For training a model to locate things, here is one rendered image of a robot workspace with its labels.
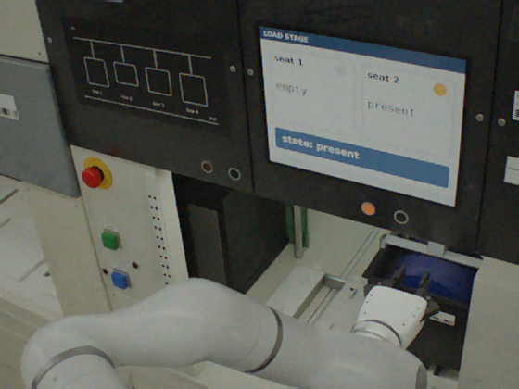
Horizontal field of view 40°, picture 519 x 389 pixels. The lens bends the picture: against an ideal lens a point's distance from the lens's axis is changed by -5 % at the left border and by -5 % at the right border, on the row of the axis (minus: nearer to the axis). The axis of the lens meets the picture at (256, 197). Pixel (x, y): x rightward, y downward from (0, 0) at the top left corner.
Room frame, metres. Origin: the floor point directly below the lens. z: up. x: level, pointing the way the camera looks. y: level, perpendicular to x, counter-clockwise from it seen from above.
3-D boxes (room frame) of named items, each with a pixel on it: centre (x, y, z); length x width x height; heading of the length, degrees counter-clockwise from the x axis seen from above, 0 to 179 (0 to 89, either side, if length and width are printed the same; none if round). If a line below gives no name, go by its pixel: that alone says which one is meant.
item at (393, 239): (1.07, -0.34, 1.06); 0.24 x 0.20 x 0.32; 57
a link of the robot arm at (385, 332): (0.80, -0.16, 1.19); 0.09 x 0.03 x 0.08; 57
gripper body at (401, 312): (0.85, -0.20, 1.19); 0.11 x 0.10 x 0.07; 147
